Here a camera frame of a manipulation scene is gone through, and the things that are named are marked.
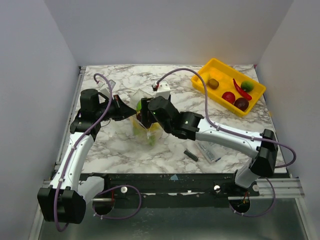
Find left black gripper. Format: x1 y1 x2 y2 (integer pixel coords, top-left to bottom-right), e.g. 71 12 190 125
96 94 138 122

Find dark purple toy fruit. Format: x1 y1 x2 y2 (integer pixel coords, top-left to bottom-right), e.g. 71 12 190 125
136 112 142 121

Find yellow toy banana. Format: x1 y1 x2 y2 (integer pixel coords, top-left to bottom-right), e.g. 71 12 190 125
131 118 160 135

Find green toy watermelon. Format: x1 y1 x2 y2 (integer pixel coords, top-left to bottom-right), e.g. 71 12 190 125
136 101 142 113

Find white toy cauliflower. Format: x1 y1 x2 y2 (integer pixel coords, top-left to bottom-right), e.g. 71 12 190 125
133 129 163 147

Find clear zip top bag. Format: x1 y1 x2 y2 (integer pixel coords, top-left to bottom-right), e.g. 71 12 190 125
129 88 163 148

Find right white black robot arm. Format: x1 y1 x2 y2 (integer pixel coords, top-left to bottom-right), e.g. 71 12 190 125
139 96 278 196

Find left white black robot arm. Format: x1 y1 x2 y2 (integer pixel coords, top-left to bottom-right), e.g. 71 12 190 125
37 88 136 224

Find clear bag of screws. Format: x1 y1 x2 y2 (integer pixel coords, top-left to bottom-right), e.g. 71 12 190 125
195 141 222 164

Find black comb-like part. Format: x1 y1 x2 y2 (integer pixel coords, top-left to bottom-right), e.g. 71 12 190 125
183 149 199 162

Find brown toy kiwi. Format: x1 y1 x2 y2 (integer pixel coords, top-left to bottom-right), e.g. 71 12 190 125
207 78 220 90

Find red toy apple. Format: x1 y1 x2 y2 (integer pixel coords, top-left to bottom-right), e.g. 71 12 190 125
221 91 236 104

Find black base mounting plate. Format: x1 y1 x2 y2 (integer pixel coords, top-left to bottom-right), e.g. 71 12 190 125
80 173 260 211

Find yellow plastic bin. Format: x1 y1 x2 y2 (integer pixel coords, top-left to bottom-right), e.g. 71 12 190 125
198 58 266 117

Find dark red toy plum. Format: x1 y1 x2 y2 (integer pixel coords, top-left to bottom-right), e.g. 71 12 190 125
234 97 249 112

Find red toy chili pepper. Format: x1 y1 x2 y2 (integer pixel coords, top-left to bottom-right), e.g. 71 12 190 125
232 78 252 101

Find green yellow toy mango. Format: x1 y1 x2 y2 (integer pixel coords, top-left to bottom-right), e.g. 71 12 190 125
240 80 255 93

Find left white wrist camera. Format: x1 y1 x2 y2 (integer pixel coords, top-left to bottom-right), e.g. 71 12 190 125
97 80 116 97

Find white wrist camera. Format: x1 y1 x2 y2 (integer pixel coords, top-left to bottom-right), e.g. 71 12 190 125
97 80 116 97
152 81 171 100

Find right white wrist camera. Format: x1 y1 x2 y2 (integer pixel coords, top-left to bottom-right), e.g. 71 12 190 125
152 81 171 100

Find aluminium extrusion rail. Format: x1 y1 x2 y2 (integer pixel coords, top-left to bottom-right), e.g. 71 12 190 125
256 178 305 199

